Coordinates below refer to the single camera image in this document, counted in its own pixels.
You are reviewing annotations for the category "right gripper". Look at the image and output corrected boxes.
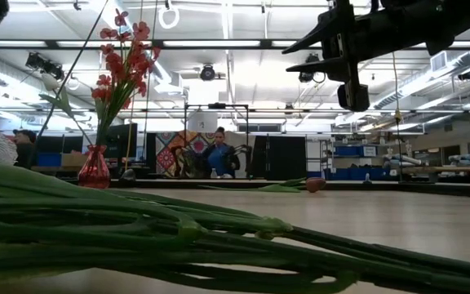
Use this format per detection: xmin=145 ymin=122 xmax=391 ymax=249
xmin=282 ymin=0 xmax=428 ymax=87

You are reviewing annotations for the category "red artificial tulip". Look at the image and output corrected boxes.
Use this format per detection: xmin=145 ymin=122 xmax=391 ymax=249
xmin=197 ymin=176 xmax=328 ymax=194

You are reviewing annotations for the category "red blossom spray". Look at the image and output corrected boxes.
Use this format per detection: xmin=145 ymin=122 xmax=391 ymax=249
xmin=91 ymin=7 xmax=162 ymax=148

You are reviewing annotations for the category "white artificial tulip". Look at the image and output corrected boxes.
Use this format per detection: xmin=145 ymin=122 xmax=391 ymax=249
xmin=38 ymin=72 xmax=95 ymax=147

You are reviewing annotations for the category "red glass vase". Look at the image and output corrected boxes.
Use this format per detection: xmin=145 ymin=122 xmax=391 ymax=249
xmin=78 ymin=144 xmax=112 ymax=189

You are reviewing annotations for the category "overhead beam with light strips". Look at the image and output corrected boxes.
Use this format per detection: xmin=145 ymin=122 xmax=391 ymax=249
xmin=0 ymin=38 xmax=470 ymax=51

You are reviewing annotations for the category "blue storage bin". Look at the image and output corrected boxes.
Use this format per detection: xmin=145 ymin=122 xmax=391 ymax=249
xmin=335 ymin=145 xmax=362 ymax=158
xmin=34 ymin=153 xmax=63 ymax=167
xmin=323 ymin=166 xmax=395 ymax=181

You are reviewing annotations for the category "black curtain panel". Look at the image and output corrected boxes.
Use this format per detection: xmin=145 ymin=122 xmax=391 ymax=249
xmin=252 ymin=136 xmax=308 ymax=180

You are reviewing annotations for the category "ceiling vent grille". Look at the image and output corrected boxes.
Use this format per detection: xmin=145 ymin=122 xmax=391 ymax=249
xmin=429 ymin=51 xmax=449 ymax=74

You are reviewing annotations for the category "white hanging box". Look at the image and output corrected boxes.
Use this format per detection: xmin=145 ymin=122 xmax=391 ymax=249
xmin=188 ymin=112 xmax=219 ymax=133

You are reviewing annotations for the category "person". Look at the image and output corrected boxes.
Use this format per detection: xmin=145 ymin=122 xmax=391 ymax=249
xmin=202 ymin=126 xmax=241 ymax=180
xmin=12 ymin=128 xmax=38 ymax=168

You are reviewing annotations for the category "wooden workbench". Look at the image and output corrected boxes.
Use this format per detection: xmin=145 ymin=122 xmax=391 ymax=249
xmin=400 ymin=165 xmax=470 ymax=175

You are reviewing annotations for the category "colourful patterned quilt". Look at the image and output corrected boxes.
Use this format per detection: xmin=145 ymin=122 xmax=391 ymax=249
xmin=155 ymin=131 xmax=223 ymax=180

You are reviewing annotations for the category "black monitor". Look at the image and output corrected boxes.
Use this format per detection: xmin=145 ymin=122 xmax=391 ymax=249
xmin=95 ymin=122 xmax=139 ymax=172

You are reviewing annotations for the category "cardboard box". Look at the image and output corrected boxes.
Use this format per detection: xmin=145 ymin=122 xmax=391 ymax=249
xmin=60 ymin=151 xmax=85 ymax=167

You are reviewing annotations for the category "green flower stems foreground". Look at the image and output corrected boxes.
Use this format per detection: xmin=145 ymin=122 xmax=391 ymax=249
xmin=0 ymin=126 xmax=470 ymax=294

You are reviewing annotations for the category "black hanging camera with cable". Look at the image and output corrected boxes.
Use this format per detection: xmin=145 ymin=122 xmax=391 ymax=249
xmin=298 ymin=52 xmax=326 ymax=85

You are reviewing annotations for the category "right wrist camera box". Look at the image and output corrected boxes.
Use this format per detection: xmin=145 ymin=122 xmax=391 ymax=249
xmin=336 ymin=82 xmax=371 ymax=113

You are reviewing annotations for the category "yellow hanging cable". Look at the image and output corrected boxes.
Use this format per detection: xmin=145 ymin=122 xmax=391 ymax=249
xmin=123 ymin=0 xmax=144 ymax=172
xmin=388 ymin=51 xmax=403 ymax=183

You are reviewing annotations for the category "black overhead camera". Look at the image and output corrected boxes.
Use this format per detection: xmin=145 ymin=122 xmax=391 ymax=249
xmin=199 ymin=64 xmax=218 ymax=82

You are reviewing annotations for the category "black aluminium table frame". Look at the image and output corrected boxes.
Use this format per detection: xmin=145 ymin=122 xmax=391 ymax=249
xmin=110 ymin=178 xmax=470 ymax=200

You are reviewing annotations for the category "white hanging ring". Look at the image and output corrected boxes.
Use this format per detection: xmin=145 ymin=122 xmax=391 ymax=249
xmin=157 ymin=3 xmax=180 ymax=30

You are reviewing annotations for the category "black cage frame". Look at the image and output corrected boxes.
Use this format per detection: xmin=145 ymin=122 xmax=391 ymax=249
xmin=183 ymin=103 xmax=251 ymax=180

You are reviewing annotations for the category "thin black hanging cable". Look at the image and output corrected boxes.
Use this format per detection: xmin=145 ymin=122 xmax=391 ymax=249
xmin=140 ymin=0 xmax=158 ymax=163

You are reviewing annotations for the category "long black cable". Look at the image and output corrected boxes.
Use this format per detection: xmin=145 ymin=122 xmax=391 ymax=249
xmin=26 ymin=0 xmax=110 ymax=168

